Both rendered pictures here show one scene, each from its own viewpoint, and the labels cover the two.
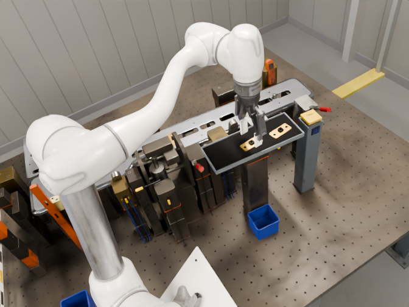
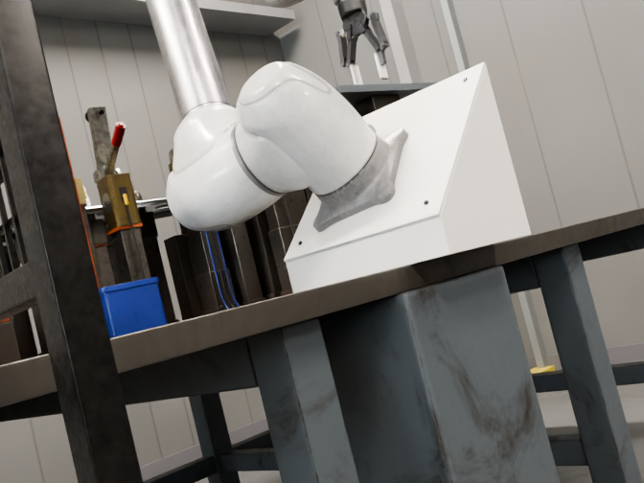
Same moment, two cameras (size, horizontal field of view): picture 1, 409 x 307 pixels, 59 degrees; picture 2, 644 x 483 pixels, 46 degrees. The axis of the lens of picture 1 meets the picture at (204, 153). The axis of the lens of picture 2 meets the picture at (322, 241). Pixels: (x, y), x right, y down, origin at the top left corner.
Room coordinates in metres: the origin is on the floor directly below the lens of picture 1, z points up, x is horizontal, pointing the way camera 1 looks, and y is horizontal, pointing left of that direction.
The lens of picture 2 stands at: (-0.82, 0.84, 0.69)
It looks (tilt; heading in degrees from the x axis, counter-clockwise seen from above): 4 degrees up; 336
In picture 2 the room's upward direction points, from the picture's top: 14 degrees counter-clockwise
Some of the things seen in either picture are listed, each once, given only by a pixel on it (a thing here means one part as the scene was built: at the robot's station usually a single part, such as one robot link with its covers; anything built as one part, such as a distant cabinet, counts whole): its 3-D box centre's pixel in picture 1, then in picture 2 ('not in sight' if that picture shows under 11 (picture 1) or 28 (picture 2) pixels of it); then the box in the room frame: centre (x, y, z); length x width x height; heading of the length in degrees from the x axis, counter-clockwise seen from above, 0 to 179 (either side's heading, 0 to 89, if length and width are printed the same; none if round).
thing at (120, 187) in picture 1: (133, 212); (206, 235); (0.91, 0.35, 0.88); 0.11 x 0.07 x 0.37; 15
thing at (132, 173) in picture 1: (146, 204); (229, 218); (0.92, 0.29, 0.91); 0.07 x 0.05 x 0.42; 15
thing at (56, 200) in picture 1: (73, 222); (89, 260); (0.92, 0.62, 0.88); 0.04 x 0.04 x 0.37; 15
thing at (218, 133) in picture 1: (224, 165); not in sight; (1.06, -0.08, 0.89); 0.12 x 0.08 x 0.38; 15
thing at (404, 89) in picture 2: (252, 141); (374, 96); (0.92, -0.19, 1.16); 0.37 x 0.14 x 0.02; 105
